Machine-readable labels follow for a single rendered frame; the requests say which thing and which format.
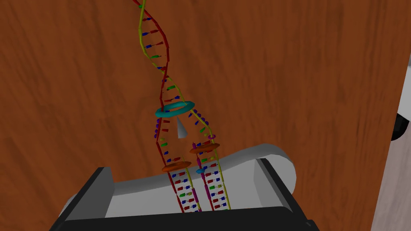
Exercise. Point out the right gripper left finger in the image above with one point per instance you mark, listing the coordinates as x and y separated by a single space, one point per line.
93 195

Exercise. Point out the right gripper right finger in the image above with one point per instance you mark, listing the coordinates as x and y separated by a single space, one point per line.
273 186

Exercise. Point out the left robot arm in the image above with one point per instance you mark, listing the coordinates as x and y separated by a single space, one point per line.
401 126

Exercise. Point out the brown wooden door leaf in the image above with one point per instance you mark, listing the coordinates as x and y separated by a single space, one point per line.
64 80

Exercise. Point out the colourful double helix model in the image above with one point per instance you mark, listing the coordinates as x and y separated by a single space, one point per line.
175 108

